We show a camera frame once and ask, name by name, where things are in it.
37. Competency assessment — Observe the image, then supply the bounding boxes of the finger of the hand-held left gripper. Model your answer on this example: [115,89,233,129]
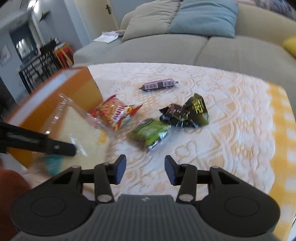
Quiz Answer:
[0,122,77,157]

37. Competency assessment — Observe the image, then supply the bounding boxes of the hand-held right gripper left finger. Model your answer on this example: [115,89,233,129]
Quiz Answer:
[50,154,127,205]

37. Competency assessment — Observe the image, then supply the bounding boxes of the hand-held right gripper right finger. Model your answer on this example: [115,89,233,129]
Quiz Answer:
[164,155,243,205]

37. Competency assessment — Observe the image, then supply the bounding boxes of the sandwich bread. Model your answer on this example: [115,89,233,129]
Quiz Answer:
[43,93,110,177]

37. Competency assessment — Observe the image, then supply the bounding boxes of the red yellow chips packet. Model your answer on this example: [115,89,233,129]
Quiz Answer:
[90,95,143,132]

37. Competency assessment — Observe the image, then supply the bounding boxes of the dark brown shiny snack packet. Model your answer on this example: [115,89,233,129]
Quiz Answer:
[159,104,185,128]

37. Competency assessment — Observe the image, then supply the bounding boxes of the orange cardboard box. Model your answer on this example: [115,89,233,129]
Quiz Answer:
[5,66,103,168]

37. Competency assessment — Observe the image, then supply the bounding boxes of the black green snack packet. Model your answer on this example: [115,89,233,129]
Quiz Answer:
[181,93,210,127]

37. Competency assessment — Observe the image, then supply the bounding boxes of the purple sausage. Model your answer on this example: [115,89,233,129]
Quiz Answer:
[140,78,179,92]

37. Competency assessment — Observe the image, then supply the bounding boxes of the orange rug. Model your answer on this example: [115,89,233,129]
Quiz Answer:
[0,169,31,241]

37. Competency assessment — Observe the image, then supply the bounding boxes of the white lace tablecloth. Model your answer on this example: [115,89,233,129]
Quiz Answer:
[30,62,277,202]

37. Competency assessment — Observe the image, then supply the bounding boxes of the black dining chair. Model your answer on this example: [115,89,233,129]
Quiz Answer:
[39,42,58,77]

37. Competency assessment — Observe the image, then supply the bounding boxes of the yellow stool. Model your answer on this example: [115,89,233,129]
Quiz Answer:
[54,44,71,61]

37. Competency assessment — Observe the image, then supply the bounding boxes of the white paper sheets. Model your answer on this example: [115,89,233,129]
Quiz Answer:
[93,30,121,44]

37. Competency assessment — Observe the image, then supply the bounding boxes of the grey-beige sofa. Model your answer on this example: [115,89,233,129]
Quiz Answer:
[73,0,296,93]

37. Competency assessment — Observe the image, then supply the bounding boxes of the cream door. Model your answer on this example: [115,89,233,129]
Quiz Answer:
[87,0,121,40]

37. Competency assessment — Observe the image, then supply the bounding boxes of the beige cushion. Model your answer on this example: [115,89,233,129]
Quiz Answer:
[120,0,183,42]

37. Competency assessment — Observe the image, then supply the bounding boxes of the blue cushion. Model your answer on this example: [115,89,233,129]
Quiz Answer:
[168,0,239,39]

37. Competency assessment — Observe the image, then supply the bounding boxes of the yellow cushion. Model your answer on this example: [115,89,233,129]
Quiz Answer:
[282,36,296,58]

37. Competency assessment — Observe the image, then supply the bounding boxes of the small framed wall picture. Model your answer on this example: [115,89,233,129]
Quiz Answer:
[0,45,12,67]

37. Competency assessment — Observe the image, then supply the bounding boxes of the wall mirror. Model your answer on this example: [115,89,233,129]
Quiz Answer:
[17,37,31,59]

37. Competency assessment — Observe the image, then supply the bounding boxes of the dark wall shelf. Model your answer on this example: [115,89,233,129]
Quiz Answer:
[39,10,51,22]

